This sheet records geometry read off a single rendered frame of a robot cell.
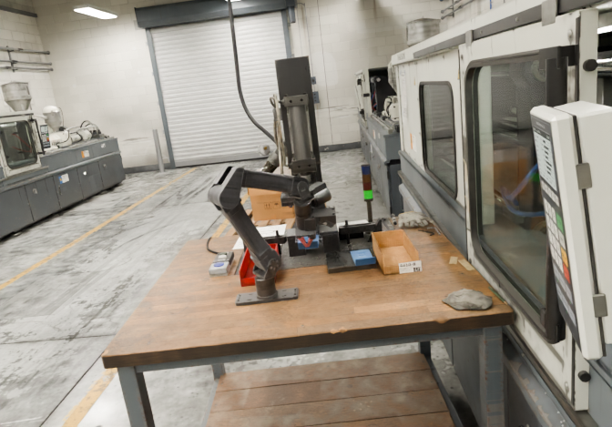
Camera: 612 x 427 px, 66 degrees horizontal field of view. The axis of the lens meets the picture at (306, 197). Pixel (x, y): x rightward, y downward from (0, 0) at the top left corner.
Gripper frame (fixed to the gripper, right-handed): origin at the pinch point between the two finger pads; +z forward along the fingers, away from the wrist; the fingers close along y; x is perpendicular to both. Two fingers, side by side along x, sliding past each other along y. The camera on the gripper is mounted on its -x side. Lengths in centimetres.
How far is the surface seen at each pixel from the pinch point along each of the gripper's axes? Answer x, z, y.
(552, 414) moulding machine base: -58, 2, -63
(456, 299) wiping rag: -42, -7, -34
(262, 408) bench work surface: 26, 81, -15
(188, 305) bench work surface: 39.2, 4.0, -20.4
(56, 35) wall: 577, 208, 964
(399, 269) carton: -30.3, 3.3, -11.3
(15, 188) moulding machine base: 425, 248, 414
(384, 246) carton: -29.0, 13.9, 10.8
